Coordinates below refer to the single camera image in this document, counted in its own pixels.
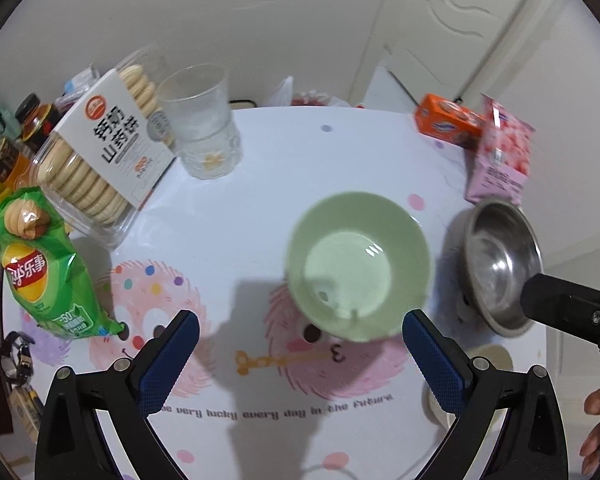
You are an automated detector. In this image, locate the scuffed steel bowl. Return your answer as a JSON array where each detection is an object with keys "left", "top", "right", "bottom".
[{"left": 461, "top": 198, "right": 544, "bottom": 337}]

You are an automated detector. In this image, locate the pink snack box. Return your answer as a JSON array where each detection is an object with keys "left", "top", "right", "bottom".
[{"left": 465, "top": 93, "right": 537, "bottom": 207}]

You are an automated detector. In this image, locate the white panel door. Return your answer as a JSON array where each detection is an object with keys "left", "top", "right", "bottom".
[{"left": 349, "top": 0, "right": 567, "bottom": 111}]

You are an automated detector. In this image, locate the mint green lid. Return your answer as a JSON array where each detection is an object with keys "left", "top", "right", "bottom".
[{"left": 0, "top": 105, "right": 21, "bottom": 141}]

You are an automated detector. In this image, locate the orange snack box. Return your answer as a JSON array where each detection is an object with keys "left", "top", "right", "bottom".
[{"left": 413, "top": 93, "right": 487, "bottom": 151}]

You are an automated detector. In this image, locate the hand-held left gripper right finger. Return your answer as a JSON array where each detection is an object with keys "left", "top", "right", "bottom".
[{"left": 401, "top": 309, "right": 569, "bottom": 480}]

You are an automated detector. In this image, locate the black wristwatch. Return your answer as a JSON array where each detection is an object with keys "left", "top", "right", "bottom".
[{"left": 0, "top": 331, "right": 37, "bottom": 387}]

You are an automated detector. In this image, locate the clear flower-print glass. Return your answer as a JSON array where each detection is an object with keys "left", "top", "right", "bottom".
[{"left": 156, "top": 63, "right": 244, "bottom": 182}]

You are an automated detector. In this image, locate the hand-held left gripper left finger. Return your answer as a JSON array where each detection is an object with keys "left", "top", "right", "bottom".
[{"left": 34, "top": 309, "right": 202, "bottom": 480}]

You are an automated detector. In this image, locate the amber glass jar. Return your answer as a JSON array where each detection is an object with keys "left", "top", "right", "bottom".
[
  {"left": 0, "top": 136, "right": 34, "bottom": 184},
  {"left": 16, "top": 92, "right": 64, "bottom": 154}
]

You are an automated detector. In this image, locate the light green bowl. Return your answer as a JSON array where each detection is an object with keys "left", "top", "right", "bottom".
[{"left": 285, "top": 191, "right": 432, "bottom": 344}]

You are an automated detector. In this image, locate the white-sleeved biscuit tray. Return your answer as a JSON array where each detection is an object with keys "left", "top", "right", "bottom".
[{"left": 29, "top": 45, "right": 179, "bottom": 252}]

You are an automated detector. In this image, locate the green chips bag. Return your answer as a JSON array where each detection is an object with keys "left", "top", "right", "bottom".
[{"left": 0, "top": 186, "right": 127, "bottom": 342}]

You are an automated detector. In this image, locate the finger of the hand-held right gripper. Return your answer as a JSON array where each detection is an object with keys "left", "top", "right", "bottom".
[{"left": 519, "top": 272, "right": 600, "bottom": 359}]

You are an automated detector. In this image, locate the white plastic bag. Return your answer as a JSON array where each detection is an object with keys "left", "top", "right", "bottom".
[{"left": 266, "top": 75, "right": 352, "bottom": 109}]

